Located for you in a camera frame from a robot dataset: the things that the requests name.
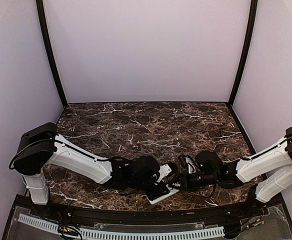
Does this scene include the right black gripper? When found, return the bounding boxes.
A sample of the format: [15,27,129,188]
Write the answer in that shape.
[168,170,219,192]

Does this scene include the white remote control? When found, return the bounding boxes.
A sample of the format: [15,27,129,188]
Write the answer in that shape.
[146,187,180,205]

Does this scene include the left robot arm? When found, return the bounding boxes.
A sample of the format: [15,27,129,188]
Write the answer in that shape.
[8,122,176,218]

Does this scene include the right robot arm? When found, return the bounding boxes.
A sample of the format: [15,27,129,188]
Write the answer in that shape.
[169,127,292,217]

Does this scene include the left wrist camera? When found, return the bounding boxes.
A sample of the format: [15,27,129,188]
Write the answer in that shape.
[157,162,180,184]

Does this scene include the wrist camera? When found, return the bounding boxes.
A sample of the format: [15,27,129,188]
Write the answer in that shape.
[178,154,197,174]
[157,162,180,184]

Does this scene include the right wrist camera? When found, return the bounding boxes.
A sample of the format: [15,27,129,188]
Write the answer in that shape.
[178,154,197,174]

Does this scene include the black front rail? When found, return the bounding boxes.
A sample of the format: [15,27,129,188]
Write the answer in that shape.
[42,203,253,226]

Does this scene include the white slotted cable duct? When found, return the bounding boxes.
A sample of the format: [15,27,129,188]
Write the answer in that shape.
[17,213,225,240]

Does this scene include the right black frame post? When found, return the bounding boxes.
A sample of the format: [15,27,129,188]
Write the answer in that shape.
[227,0,258,109]

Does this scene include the black frame post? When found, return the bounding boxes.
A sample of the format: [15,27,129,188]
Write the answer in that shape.
[35,0,68,108]
[227,0,258,109]

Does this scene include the left black frame post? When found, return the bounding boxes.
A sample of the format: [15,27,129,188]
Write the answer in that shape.
[35,0,68,108]

